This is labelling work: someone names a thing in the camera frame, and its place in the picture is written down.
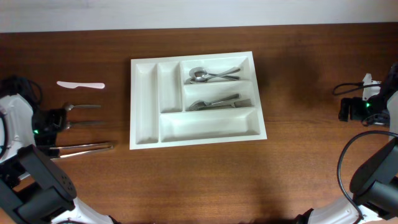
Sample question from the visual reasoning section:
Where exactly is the pink plastic knife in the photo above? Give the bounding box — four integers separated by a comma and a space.
57, 81, 105, 89

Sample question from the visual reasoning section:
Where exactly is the metal knife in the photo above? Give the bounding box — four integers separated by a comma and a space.
49, 142, 114, 150
51, 146, 114, 161

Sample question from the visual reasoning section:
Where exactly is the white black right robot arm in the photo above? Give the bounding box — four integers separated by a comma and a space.
293, 63, 397, 224

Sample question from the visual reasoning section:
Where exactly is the large metal spoon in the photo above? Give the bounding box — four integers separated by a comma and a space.
184, 67, 241, 84

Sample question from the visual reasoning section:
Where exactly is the small metal teaspoon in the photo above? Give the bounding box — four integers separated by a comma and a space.
65, 121, 104, 129
63, 103, 101, 111

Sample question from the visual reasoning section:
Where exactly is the white plastic cutlery tray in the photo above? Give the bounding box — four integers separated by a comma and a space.
129, 52, 267, 150

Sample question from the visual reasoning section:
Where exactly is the metal fork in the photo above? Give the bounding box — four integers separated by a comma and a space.
187, 93, 241, 111
196, 99, 252, 111

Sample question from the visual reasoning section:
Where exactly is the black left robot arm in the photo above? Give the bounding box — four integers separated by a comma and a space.
1, 76, 116, 223

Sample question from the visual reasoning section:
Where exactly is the metal spoon in tray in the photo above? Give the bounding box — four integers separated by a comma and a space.
193, 71, 240, 82

